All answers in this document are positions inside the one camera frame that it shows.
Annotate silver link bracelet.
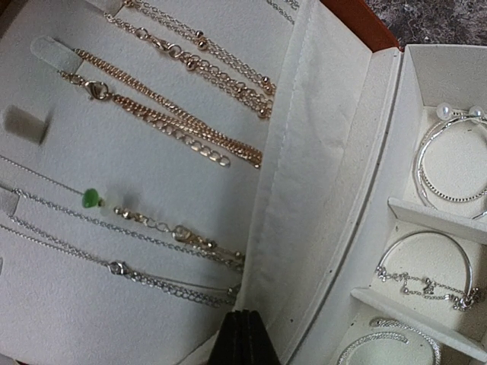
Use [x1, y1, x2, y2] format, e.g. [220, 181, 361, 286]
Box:
[374, 230, 481, 313]

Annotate thin silver chain bracelet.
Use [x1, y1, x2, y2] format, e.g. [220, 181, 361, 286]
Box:
[0, 186, 243, 309]

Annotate thin silver bangle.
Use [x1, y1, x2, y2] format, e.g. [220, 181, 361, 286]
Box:
[336, 317, 444, 365]

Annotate silver beaded chain hanging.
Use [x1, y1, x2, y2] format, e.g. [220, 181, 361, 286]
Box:
[103, 0, 279, 121]

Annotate red jewelry box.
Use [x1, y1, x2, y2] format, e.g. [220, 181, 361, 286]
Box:
[1, 1, 486, 364]

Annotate silver chain necklace right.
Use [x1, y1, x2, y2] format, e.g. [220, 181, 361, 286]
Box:
[266, 0, 301, 26]

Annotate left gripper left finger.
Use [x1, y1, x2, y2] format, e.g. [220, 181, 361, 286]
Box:
[211, 311, 244, 365]

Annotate gold necklace green stones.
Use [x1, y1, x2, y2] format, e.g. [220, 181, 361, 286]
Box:
[1, 156, 245, 271]

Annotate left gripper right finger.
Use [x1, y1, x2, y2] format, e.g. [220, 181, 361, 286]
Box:
[243, 310, 281, 365]

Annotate silver pearl open bangle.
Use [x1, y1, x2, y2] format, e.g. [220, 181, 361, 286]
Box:
[412, 103, 486, 221]

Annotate gold chain necklace hanging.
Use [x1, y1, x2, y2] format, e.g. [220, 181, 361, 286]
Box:
[56, 47, 264, 170]

